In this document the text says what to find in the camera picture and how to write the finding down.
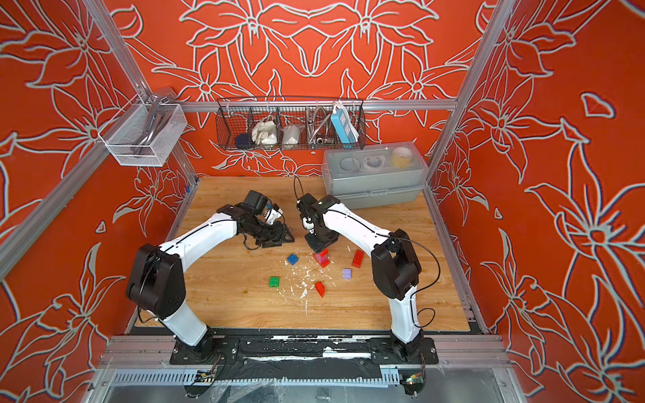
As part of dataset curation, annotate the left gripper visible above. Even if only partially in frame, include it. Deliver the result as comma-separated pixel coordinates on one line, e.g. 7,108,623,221
246,218,296,247

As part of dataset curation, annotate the pink lego brick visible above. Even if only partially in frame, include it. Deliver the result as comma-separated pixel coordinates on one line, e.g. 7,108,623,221
314,254,327,264

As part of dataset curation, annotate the blue lego brick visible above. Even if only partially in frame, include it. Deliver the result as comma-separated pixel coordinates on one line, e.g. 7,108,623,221
287,254,299,265

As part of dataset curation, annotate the green lego brick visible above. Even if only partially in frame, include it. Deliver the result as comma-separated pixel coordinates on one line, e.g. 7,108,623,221
269,276,280,288

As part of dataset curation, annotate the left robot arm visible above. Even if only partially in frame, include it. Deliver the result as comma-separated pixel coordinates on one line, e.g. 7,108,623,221
126,203,295,359

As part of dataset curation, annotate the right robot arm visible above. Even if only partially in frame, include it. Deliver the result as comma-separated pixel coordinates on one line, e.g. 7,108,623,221
297,193,423,362

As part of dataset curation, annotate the red sloped lego brick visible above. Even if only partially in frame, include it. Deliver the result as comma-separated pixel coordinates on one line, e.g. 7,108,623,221
314,281,326,297

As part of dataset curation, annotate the grey plastic storage box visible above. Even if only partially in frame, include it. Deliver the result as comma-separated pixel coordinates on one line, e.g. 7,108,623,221
322,142,428,210

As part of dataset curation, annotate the white crumpled bag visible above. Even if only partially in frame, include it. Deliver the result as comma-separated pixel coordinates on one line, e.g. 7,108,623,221
250,120,278,146

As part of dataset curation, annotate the blue white box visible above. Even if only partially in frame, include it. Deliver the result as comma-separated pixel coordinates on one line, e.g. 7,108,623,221
330,102,359,149

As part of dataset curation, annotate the metal tool in bin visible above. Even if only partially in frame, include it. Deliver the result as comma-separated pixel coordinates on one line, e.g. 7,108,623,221
133,87,177,155

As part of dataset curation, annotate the clear plastic bin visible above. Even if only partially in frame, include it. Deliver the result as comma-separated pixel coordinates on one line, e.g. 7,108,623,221
99,99,187,167

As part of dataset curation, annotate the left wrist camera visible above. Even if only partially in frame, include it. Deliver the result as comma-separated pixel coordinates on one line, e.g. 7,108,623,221
242,191,284,225

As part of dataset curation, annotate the black wire basket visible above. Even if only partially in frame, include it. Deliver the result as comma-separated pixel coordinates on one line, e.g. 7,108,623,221
215,96,366,151

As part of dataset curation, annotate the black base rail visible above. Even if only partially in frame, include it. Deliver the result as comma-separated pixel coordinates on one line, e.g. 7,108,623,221
170,328,438,379

